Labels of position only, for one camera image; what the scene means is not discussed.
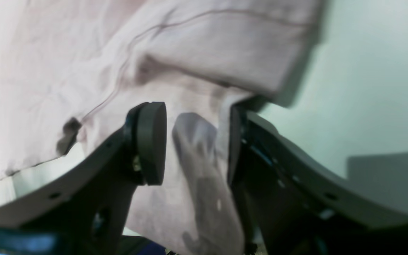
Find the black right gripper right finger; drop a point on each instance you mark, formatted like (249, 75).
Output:
(299, 208)

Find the pink T-shirt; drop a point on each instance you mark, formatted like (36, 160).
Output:
(74, 68)

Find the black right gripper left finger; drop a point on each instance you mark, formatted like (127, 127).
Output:
(84, 211)

